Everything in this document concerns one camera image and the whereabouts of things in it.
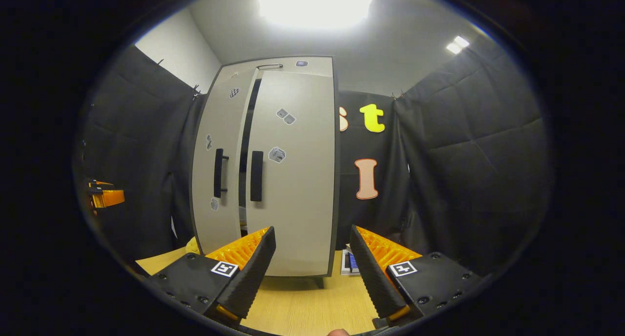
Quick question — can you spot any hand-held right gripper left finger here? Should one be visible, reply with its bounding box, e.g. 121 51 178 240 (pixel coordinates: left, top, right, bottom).
149 226 277 327

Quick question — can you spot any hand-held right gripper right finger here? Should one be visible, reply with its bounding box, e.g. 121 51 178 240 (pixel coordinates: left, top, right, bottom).
349 225 484 327

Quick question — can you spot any grey shoe cabinet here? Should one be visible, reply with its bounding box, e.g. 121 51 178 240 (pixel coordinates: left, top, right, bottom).
189 56 340 289

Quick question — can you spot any black door handle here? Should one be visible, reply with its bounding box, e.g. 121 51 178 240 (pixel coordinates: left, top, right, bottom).
213 148 229 199
250 150 264 202

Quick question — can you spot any black right door handle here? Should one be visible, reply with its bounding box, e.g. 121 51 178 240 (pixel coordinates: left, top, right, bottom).
250 150 264 202

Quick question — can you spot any black left door handle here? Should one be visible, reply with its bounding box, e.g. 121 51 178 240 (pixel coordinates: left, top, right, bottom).
213 148 229 199

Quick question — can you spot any large ceiling light panel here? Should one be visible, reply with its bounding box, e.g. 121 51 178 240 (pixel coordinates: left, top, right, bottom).
257 0 373 30

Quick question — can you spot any blue book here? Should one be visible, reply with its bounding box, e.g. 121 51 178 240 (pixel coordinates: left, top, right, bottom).
340 244 362 276

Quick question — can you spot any grey cabinet door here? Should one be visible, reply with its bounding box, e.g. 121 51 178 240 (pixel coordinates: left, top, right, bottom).
191 67 259 255
244 71 336 277

